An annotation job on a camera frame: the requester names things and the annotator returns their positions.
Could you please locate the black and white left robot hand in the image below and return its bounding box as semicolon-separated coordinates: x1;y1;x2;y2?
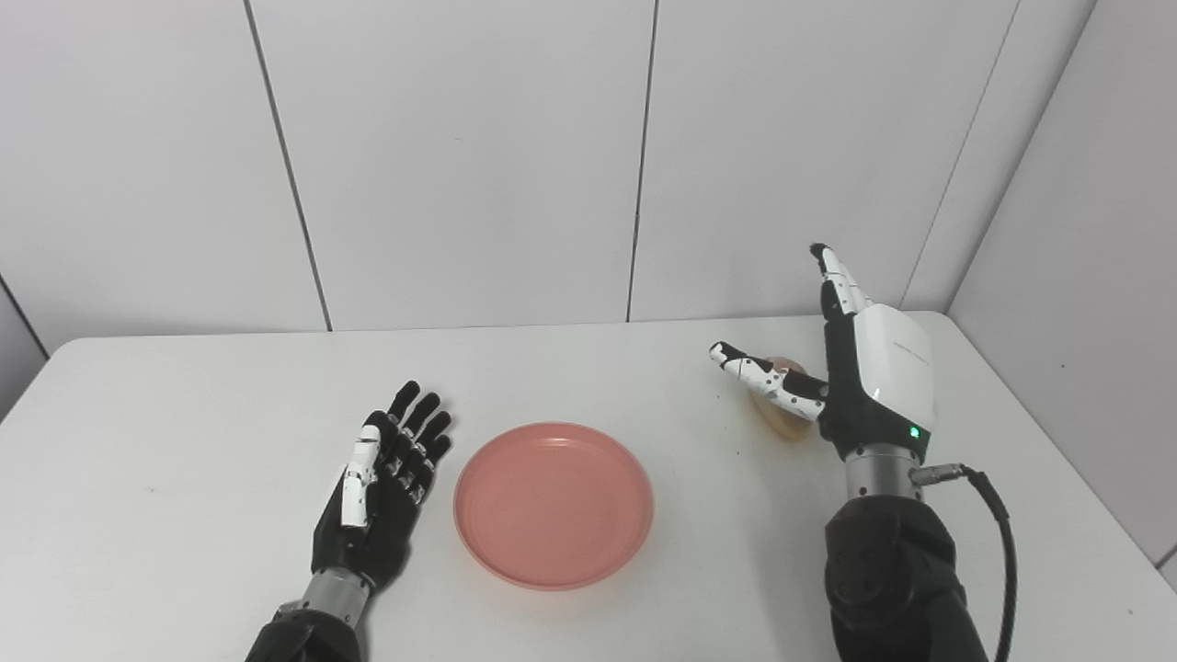
311;381;454;591

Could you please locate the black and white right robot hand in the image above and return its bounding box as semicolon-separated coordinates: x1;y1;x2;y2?
709;244;936;463

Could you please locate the brown bread roll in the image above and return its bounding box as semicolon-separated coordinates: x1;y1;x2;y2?
754;354;815;441

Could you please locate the pink round plate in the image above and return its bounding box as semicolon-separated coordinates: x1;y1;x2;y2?
453;422;655;591

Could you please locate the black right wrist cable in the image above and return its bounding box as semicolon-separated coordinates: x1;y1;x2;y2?
908;463;1020;662

